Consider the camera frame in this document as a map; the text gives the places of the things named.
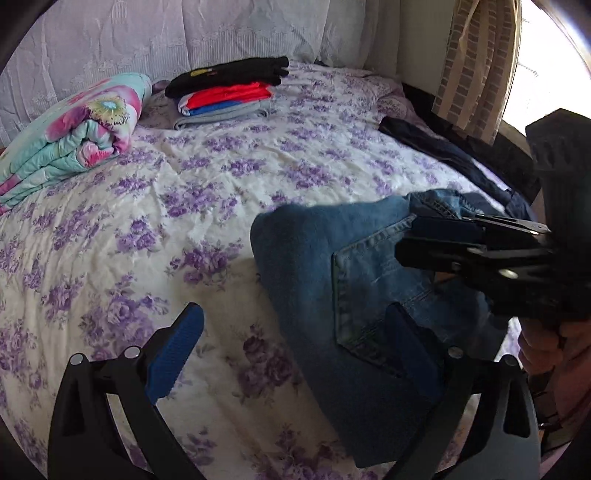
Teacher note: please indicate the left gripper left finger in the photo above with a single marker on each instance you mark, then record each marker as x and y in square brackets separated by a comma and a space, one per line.
[84, 442]

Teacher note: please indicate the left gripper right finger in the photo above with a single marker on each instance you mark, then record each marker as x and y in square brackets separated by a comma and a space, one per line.
[503, 441]

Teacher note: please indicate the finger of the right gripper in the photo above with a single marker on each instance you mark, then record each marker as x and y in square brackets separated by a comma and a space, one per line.
[466, 263]
[481, 230]

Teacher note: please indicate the blue denim jeans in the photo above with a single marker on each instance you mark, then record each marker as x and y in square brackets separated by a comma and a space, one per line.
[331, 273]

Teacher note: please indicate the person's right hand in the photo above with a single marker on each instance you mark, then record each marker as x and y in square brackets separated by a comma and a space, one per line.
[543, 350]

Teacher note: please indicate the dark navy pants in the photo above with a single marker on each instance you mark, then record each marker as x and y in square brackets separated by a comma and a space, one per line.
[449, 154]

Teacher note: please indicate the beige checked curtain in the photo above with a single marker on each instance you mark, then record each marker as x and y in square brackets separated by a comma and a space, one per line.
[480, 66]

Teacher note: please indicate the purple floral bedsheet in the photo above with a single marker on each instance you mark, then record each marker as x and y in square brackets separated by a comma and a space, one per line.
[98, 262]

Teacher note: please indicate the grey folded garment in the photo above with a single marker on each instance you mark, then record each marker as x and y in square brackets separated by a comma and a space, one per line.
[257, 108]

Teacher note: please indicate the black folded garment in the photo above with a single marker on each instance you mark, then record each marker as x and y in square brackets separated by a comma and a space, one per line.
[268, 70]

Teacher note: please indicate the red blue folded garment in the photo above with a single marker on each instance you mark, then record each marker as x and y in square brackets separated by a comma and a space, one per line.
[213, 98]

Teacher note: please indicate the floral folded quilt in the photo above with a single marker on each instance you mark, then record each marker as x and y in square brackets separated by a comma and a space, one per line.
[73, 136]

